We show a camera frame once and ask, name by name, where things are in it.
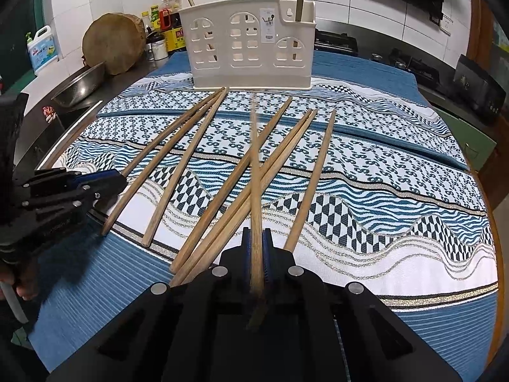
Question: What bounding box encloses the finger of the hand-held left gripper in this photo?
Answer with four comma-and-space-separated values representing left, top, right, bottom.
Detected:
16, 168, 121, 192
20, 177, 128, 212

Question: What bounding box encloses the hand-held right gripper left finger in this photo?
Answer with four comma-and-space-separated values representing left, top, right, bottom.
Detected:
45, 227, 255, 382

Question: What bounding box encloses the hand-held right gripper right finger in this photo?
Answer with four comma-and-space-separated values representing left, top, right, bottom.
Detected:
258, 228, 462, 382

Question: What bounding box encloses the white plastic utensil holder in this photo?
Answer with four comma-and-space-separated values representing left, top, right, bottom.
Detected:
178, 0, 317, 89

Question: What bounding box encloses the person's left hand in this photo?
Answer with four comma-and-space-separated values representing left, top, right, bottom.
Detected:
0, 260, 41, 301

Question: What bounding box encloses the steel kitchen sink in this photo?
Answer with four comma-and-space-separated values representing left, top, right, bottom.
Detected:
34, 101, 102, 170

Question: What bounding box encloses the metal colander bowl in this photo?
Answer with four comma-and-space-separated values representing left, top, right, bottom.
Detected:
51, 61, 107, 108

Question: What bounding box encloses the blue patterned table mat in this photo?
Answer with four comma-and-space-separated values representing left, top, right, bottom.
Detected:
97, 46, 470, 172
28, 115, 499, 382

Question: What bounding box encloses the round wooden chopping block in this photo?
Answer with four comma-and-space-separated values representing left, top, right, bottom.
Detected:
82, 13, 146, 75

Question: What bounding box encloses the white detergent bottle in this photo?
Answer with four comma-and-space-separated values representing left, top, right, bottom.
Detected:
26, 25, 59, 75

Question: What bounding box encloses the white jar black lid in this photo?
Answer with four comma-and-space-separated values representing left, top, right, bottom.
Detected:
152, 35, 168, 61

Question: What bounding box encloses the dark jar yellow label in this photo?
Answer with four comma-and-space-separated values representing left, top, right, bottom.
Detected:
165, 27, 187, 52

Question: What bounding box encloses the green framed window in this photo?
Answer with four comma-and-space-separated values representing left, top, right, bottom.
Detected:
0, 0, 52, 100

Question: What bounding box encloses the green kitchen cabinet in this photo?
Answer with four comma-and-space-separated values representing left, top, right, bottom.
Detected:
435, 107, 499, 173

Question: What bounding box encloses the black gas stove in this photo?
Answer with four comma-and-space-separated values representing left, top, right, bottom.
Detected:
313, 30, 442, 88

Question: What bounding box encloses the black countertop appliance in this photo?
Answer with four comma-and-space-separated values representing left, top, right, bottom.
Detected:
451, 55, 506, 125

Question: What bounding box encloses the wooden glass door cabinet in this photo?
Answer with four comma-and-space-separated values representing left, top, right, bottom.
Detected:
465, 0, 509, 100

